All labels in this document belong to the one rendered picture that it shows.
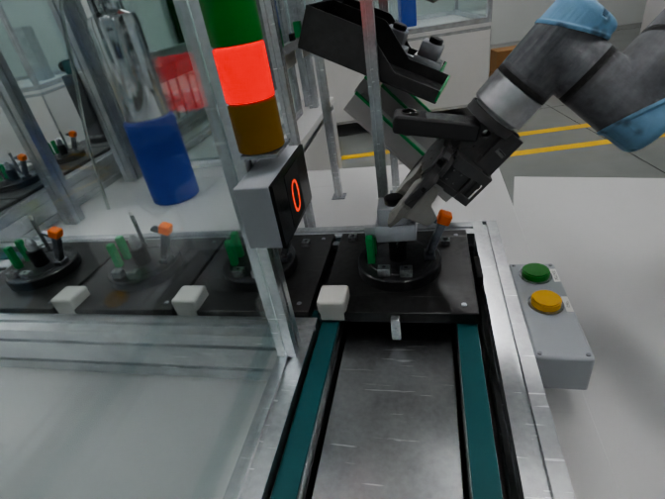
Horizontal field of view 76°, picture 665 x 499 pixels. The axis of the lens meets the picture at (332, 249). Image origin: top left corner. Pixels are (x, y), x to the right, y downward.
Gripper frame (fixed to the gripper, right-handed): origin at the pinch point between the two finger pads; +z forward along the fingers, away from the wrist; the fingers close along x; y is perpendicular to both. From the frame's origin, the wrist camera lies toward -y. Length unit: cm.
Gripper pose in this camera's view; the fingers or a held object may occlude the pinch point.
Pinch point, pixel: (391, 209)
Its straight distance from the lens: 68.1
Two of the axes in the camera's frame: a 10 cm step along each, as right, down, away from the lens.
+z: -5.3, 6.4, 5.5
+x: 1.7, -5.5, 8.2
